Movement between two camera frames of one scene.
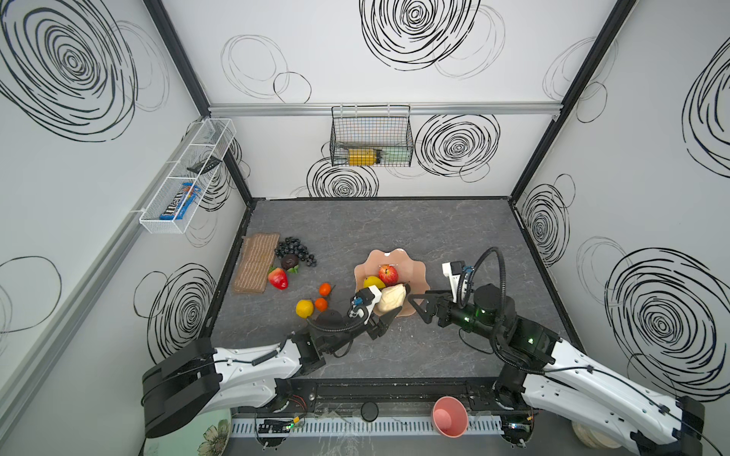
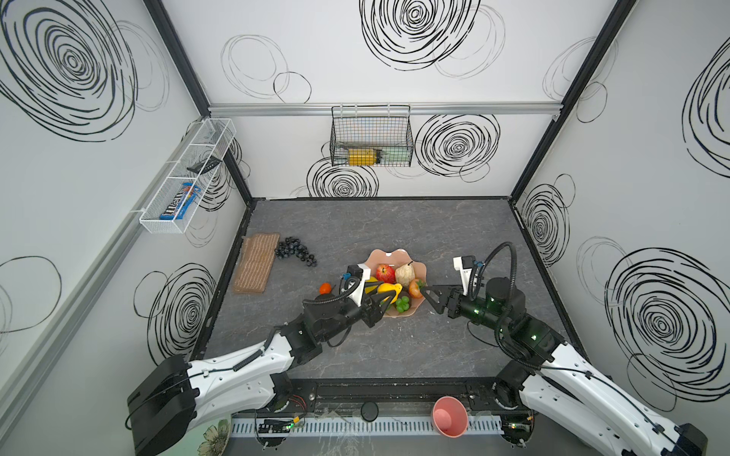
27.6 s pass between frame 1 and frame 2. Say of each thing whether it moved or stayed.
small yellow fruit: moved
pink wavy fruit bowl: stayed
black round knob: stayed
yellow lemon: stayed
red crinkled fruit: stayed
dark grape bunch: stayed
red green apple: moved
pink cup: stayed
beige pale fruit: moved
